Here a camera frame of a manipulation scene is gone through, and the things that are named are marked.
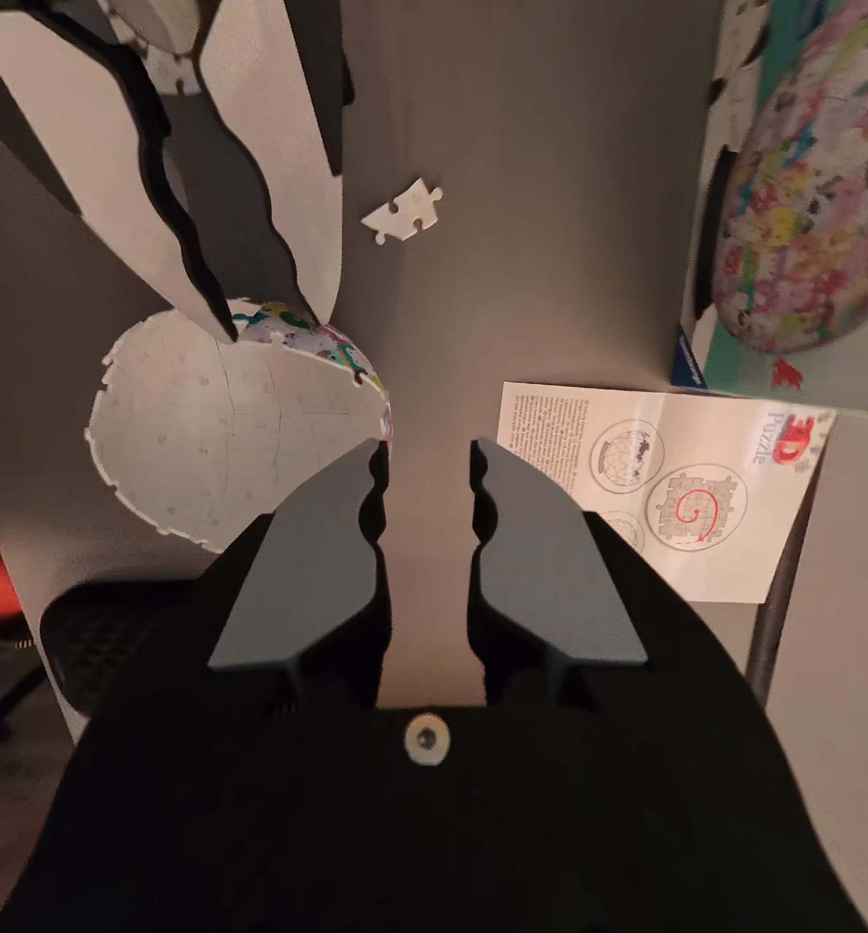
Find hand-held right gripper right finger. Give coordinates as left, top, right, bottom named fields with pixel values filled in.
left=466, top=437, right=649, bottom=668

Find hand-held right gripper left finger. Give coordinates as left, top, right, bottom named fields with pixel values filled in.
left=208, top=437, right=393, bottom=672

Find half-built puzzle ball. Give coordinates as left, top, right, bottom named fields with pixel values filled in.
left=84, top=297, right=392, bottom=555

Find folded instruction sheet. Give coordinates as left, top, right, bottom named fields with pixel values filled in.
left=497, top=381, right=839, bottom=605

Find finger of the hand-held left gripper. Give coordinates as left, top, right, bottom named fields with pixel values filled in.
left=199, top=0, right=344, bottom=329
left=0, top=6, right=239, bottom=345

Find puzzle ball box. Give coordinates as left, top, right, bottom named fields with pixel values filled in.
left=670, top=0, right=868, bottom=395

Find joined white puzzle pieces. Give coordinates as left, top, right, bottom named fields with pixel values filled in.
left=361, top=177, right=445, bottom=246

